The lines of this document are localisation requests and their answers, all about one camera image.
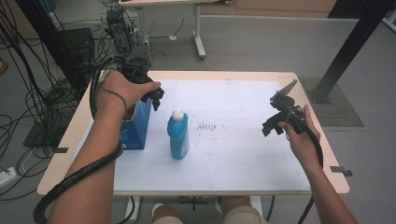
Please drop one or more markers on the black box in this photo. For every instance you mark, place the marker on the black box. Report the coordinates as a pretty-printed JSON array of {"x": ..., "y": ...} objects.
[{"x": 77, "y": 43}]

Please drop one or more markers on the white desk with legs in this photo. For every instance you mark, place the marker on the white desk with legs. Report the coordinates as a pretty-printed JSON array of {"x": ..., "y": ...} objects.
[{"x": 198, "y": 31}]

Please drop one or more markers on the blue bottle with white cap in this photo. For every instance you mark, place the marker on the blue bottle with white cap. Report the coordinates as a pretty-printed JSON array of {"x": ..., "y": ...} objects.
[{"x": 178, "y": 137}]

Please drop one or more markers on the person's left hand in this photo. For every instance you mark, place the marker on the person's left hand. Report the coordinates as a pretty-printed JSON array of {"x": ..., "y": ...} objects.
[{"x": 120, "y": 90}]

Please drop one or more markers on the blue cardboard box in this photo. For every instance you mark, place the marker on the blue cardboard box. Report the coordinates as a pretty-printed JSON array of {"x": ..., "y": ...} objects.
[{"x": 137, "y": 127}]

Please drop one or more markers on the white table leg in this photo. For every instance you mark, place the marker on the white table leg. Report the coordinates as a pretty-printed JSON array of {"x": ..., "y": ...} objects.
[
  {"x": 256, "y": 205},
  {"x": 132, "y": 208}
]

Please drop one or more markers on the person's right leg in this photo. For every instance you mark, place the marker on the person's right leg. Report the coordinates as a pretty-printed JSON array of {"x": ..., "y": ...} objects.
[{"x": 241, "y": 213}]

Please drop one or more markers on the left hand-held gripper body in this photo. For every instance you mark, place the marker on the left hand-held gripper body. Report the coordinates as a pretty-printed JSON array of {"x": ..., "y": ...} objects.
[{"x": 137, "y": 70}]

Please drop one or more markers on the person's left leg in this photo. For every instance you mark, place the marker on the person's left leg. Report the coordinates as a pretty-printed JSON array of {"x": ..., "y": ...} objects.
[{"x": 166, "y": 216}]

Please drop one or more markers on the black floor plate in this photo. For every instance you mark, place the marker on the black floor plate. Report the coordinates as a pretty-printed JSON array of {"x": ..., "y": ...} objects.
[{"x": 40, "y": 137}]

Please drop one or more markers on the black tape strip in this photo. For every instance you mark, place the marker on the black tape strip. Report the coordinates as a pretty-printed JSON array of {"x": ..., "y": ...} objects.
[
  {"x": 341, "y": 170},
  {"x": 61, "y": 150}
]

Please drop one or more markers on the black metal post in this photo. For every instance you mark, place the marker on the black metal post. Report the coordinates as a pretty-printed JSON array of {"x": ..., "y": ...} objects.
[
  {"x": 49, "y": 37},
  {"x": 351, "y": 43}
]

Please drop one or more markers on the person's right hand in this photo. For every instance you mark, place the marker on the person's right hand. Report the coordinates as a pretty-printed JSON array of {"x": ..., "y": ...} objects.
[{"x": 303, "y": 146}]

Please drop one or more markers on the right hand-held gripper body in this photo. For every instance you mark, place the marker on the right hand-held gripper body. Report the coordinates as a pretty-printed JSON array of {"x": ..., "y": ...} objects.
[{"x": 288, "y": 105}]

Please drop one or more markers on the person's leg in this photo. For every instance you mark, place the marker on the person's leg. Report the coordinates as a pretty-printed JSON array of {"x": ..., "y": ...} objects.
[
  {"x": 241, "y": 213},
  {"x": 166, "y": 216}
]

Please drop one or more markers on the white power strip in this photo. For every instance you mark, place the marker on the white power strip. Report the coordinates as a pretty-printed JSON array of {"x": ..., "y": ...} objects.
[{"x": 7, "y": 176}]

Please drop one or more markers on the black wrist band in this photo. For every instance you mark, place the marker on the black wrist band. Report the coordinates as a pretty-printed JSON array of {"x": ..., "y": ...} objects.
[{"x": 122, "y": 99}]

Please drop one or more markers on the white table mat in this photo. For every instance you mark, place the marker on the white table mat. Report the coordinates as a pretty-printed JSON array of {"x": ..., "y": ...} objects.
[{"x": 230, "y": 155}]

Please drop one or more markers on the dark grey floor mat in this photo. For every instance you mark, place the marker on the dark grey floor mat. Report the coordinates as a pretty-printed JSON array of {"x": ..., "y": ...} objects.
[{"x": 339, "y": 109}]

